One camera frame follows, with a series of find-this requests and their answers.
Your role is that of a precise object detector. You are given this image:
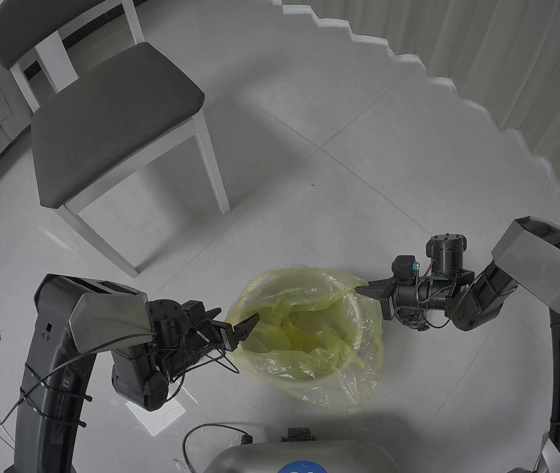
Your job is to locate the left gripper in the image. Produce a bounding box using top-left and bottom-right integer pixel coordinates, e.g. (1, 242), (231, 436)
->
(192, 313), (260, 358)

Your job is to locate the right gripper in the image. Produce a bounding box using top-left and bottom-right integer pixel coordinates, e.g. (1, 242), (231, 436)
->
(356, 278), (427, 322)

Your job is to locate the yellow plastic bag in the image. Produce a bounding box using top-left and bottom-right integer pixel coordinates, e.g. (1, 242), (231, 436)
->
(224, 265), (384, 412)

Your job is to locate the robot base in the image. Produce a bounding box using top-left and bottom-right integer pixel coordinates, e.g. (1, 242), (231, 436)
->
(215, 427), (385, 473)

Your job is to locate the white chair with grey cushions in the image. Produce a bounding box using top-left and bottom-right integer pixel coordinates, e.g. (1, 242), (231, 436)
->
(0, 0), (232, 279)

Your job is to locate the white curtain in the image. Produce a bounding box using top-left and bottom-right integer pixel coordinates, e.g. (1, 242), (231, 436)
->
(187, 0), (560, 216)

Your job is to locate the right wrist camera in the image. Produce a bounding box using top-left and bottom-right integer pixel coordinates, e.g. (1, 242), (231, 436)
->
(390, 255), (420, 285)

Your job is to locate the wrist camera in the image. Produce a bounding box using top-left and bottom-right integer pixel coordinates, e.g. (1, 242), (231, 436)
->
(390, 255), (420, 285)
(182, 301), (224, 333)

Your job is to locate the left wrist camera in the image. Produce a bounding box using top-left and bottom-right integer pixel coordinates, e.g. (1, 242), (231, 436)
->
(182, 301), (224, 333)

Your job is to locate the black cable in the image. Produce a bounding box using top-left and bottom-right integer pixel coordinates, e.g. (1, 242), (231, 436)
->
(182, 423), (257, 473)

